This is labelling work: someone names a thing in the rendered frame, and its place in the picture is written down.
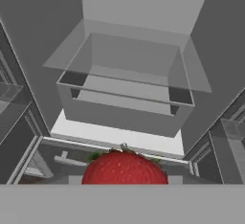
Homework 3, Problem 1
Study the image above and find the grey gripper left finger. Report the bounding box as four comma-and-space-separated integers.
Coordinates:
68, 175, 84, 185

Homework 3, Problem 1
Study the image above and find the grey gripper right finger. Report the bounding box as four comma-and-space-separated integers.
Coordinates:
167, 175, 184, 185

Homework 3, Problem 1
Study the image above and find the red strawberry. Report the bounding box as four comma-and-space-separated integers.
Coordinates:
81, 143, 169, 185

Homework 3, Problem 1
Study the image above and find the grey fridge door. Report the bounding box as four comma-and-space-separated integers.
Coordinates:
184, 87, 245, 185
0, 20, 44, 185

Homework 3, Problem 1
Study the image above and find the grey fridge drawer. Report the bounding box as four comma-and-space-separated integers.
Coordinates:
56, 32, 196, 139

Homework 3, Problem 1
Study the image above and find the clear glass fridge shelf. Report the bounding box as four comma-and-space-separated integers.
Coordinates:
42, 18, 212, 94

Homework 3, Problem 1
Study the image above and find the grey fridge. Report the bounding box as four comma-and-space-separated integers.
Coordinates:
0, 0, 245, 185

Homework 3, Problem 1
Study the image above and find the grey freezer drawer front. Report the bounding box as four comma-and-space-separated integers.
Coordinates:
18, 136, 193, 185

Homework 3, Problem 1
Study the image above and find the clear door bin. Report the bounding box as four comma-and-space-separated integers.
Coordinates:
0, 82, 25, 115
219, 118, 245, 144

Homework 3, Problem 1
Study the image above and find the white drawer handle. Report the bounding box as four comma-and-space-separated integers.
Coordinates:
53, 150, 92, 168

